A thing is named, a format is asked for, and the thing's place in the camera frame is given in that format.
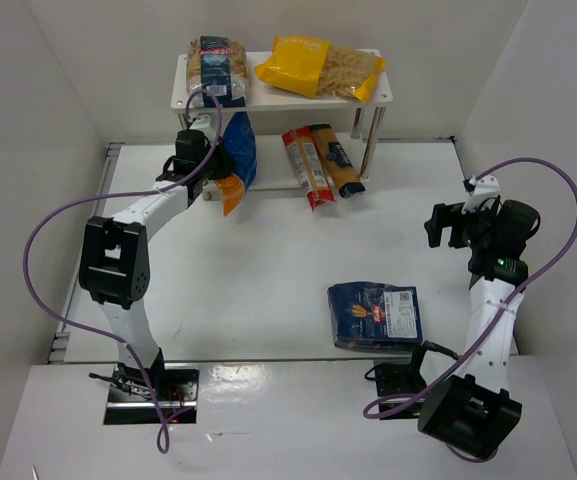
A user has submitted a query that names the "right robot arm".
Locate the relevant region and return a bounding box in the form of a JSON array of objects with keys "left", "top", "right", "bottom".
[{"left": 417, "top": 198, "right": 540, "bottom": 463}]

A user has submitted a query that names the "dark blue pasta box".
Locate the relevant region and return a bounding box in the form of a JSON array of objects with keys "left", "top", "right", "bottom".
[{"left": 327, "top": 281, "right": 423, "bottom": 351}]

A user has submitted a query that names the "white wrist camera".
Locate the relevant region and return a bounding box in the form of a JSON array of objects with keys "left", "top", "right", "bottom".
[
  {"left": 189, "top": 114, "right": 216, "bottom": 136},
  {"left": 461, "top": 175, "right": 501, "bottom": 214}
]

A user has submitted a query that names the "red spaghetti pack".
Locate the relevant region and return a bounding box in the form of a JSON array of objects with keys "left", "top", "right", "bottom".
[{"left": 282, "top": 126, "right": 335, "bottom": 211}]

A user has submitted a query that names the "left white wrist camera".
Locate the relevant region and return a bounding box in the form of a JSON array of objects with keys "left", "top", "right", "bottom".
[{"left": 189, "top": 114, "right": 216, "bottom": 136}]

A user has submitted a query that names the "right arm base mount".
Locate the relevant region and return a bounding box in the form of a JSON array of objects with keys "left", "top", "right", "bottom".
[{"left": 364, "top": 341, "right": 460, "bottom": 420}]

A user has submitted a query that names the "yellow fusilli pasta bag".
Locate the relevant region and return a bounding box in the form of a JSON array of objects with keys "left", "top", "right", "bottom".
[{"left": 255, "top": 35, "right": 386, "bottom": 103}]

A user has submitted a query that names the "blue clear pasta bag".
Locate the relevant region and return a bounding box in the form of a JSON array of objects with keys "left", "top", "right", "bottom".
[{"left": 186, "top": 36, "right": 249, "bottom": 108}]

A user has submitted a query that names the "orange blue orecchiette bag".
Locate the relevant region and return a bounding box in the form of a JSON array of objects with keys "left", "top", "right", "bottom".
[{"left": 215, "top": 112, "right": 257, "bottom": 217}]

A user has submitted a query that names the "white two-tier shelf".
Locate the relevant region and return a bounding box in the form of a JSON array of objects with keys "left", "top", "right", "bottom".
[{"left": 169, "top": 48, "right": 395, "bottom": 204}]

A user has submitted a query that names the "yellow blue spaghetti pack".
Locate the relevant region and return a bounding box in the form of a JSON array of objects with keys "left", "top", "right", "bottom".
[{"left": 308, "top": 124, "right": 366, "bottom": 199}]

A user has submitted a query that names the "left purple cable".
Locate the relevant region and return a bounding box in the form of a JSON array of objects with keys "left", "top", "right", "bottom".
[{"left": 22, "top": 88, "right": 225, "bottom": 455}]

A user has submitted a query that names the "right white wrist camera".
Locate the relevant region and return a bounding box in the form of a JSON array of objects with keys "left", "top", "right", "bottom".
[{"left": 461, "top": 175, "right": 501, "bottom": 214}]

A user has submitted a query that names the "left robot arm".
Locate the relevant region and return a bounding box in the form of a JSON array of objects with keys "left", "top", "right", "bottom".
[{"left": 79, "top": 126, "right": 234, "bottom": 389}]

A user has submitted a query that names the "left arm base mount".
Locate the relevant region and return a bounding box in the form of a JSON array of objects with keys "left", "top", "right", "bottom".
[{"left": 89, "top": 363, "right": 200, "bottom": 426}]

